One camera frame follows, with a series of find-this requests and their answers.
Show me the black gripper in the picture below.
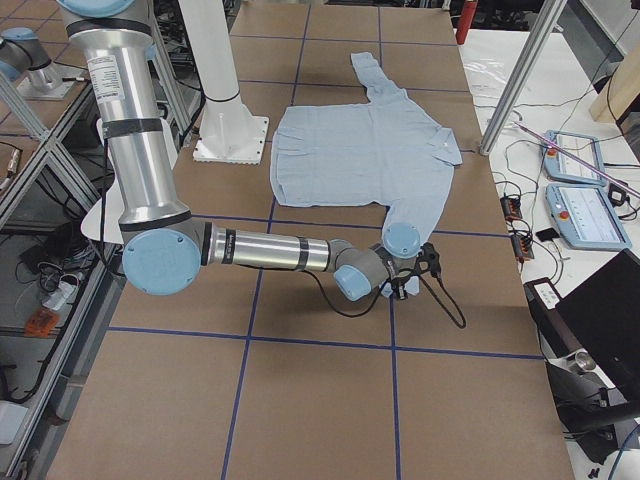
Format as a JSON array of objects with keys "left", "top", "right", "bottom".
[{"left": 382, "top": 263, "right": 421, "bottom": 300}]

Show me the light blue button shirt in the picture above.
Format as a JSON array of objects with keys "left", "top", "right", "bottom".
[{"left": 270, "top": 52, "right": 462, "bottom": 301}]

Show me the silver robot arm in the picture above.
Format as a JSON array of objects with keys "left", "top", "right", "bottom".
[{"left": 60, "top": 1, "right": 424, "bottom": 301}]

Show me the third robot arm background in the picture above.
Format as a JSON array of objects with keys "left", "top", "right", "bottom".
[{"left": 1, "top": 27, "right": 88, "bottom": 101}]

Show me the black orange adapter lower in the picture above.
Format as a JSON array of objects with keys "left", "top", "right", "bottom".
[{"left": 510, "top": 232, "right": 535, "bottom": 263}]

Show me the black orange adapter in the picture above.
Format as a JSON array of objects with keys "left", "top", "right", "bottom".
[
  {"left": 510, "top": 232, "right": 535, "bottom": 263},
  {"left": 500, "top": 196, "right": 523, "bottom": 222}
]

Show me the black orange adapter upper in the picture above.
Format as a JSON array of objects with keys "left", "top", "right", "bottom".
[{"left": 500, "top": 196, "right": 523, "bottom": 222}]

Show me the lower blue teach pendant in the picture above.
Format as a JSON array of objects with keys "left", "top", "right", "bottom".
[{"left": 545, "top": 183, "right": 632, "bottom": 252}]

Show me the black laptop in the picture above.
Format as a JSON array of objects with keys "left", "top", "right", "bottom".
[{"left": 524, "top": 249, "right": 639, "bottom": 400}]

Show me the purple rod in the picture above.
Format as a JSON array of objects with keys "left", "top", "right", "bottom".
[{"left": 513, "top": 119, "right": 640, "bottom": 197}]

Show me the red bottle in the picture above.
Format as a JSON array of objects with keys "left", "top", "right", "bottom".
[{"left": 456, "top": 0, "right": 477, "bottom": 45}]

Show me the white plastic chair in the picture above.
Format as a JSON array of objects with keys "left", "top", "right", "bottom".
[{"left": 81, "top": 197, "right": 124, "bottom": 245}]

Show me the orange box under table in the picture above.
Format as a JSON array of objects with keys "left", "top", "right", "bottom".
[{"left": 24, "top": 308, "right": 59, "bottom": 338}]

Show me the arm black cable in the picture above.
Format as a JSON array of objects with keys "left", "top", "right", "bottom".
[{"left": 312, "top": 269, "right": 468, "bottom": 330}]

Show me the aluminium frame post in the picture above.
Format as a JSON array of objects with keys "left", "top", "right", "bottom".
[{"left": 479, "top": 0, "right": 567, "bottom": 156}]

